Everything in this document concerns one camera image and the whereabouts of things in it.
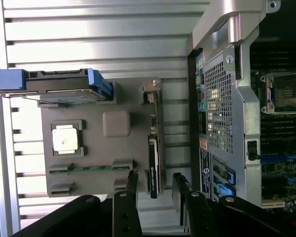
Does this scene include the blue card retention clip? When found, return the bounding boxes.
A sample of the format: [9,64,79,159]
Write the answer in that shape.
[217,183,237,198]
[227,170,237,186]

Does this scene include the green RAM stick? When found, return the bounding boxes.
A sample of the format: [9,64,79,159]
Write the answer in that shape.
[50,165,114,174]

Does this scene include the grey plastic parts rack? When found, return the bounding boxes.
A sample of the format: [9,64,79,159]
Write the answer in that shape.
[37,78,167,198]

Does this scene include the white PCI expansion slot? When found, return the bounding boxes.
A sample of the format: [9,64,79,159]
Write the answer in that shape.
[261,200,286,209]

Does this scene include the green motherboard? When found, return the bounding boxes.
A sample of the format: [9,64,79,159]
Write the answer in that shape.
[249,37,296,213]

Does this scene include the silver CPU chip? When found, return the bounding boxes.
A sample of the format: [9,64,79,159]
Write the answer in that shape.
[51,124,83,155]

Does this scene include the open grey PC case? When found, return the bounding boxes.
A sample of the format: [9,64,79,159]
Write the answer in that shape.
[186,0,296,220]

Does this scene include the hard disk in blue carrier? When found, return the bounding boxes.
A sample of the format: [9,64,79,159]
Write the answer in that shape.
[0,68,114,104]

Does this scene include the CPU socket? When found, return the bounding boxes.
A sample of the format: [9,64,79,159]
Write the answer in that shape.
[259,71,296,116]

